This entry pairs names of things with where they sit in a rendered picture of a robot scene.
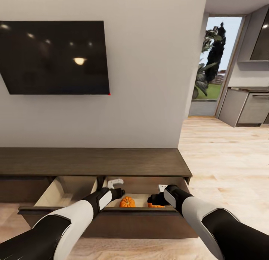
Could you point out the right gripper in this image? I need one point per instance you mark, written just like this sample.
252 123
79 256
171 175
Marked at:
155 199

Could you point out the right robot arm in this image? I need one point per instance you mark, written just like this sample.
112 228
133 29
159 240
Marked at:
222 232

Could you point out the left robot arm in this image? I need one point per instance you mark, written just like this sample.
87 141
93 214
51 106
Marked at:
53 237

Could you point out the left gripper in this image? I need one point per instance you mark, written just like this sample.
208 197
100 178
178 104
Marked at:
117 193

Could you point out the wall mounted tv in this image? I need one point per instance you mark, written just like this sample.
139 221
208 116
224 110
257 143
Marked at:
54 57

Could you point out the fixed window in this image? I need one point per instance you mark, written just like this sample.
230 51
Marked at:
219 47

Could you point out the dishwasher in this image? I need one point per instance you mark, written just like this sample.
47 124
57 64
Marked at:
255 109

